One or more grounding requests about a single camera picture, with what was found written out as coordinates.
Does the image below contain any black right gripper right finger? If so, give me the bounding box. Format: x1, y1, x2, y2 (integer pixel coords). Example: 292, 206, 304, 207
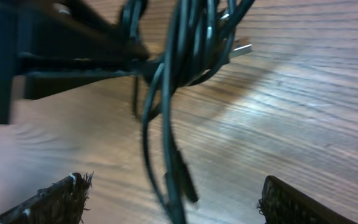
257, 175, 357, 224

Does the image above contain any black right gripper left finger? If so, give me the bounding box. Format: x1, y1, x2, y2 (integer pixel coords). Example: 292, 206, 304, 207
0, 172, 93, 224

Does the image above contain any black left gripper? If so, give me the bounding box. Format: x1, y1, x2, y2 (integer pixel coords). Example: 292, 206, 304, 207
0, 0, 153, 124

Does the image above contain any black short USB cable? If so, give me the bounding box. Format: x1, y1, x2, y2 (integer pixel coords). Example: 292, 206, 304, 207
222, 36, 253, 60

